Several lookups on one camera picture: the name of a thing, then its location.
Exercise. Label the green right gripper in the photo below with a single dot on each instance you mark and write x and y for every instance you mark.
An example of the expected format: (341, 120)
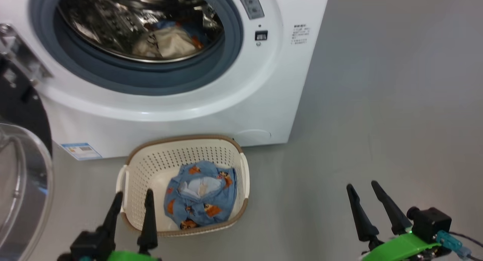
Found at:
(400, 247)

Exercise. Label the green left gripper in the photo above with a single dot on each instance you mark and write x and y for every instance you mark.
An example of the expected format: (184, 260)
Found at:
(86, 249)

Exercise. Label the blue cartoon print garment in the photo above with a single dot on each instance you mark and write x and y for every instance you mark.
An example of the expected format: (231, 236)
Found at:
(211, 200)

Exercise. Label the black round glass washer door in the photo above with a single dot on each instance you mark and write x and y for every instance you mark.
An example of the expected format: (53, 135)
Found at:
(22, 114)

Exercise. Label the cream printed garment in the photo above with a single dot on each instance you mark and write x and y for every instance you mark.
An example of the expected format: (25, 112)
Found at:
(169, 44)

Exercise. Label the white front-load washing machine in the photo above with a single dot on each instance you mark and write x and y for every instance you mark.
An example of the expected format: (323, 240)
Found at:
(188, 114)

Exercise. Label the metal door hinge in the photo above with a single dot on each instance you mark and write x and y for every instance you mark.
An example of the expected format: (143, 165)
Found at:
(22, 57)

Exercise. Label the black door lock socket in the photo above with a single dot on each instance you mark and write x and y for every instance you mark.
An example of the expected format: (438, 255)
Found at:
(261, 35)

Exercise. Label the cream perforated laundry basket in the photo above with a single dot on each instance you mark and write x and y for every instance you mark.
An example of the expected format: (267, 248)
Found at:
(158, 166)

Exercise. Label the blue energy label sticker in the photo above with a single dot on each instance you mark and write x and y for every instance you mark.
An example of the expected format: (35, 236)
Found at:
(81, 151)

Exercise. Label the round white filter flap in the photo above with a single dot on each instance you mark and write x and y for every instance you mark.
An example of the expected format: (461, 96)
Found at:
(253, 136)

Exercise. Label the small printed text sticker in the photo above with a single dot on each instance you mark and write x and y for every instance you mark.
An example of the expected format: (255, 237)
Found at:
(300, 34)

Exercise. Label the grey label strip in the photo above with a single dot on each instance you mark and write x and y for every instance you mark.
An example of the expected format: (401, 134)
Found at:
(251, 4)

